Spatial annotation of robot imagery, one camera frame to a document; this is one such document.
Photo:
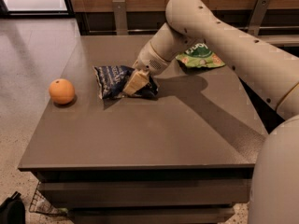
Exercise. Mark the blue chip bag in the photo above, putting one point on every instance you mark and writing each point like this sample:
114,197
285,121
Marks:
111,80

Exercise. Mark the grey drawer cabinet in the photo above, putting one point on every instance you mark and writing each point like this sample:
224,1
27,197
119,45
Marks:
186,156

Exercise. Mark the metal rail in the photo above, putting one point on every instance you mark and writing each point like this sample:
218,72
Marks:
267,30

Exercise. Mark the left metal bracket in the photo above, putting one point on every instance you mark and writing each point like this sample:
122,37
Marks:
120,17

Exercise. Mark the wire basket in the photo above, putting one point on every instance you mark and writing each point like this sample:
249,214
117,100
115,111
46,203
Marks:
40,205

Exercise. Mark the metal bracket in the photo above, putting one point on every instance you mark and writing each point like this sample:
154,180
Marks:
120,17
257,15

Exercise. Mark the green snack bag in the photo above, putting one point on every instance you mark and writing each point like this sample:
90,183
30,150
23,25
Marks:
199,56

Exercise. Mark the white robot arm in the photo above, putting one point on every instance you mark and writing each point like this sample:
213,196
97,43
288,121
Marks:
272,73

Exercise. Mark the black bag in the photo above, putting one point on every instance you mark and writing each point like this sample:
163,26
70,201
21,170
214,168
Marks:
12,210

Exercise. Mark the right metal bracket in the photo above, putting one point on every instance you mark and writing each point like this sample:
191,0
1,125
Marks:
257,15

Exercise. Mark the orange fruit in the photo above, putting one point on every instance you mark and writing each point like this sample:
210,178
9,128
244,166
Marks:
61,91

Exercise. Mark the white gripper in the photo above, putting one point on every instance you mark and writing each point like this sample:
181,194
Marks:
149,61

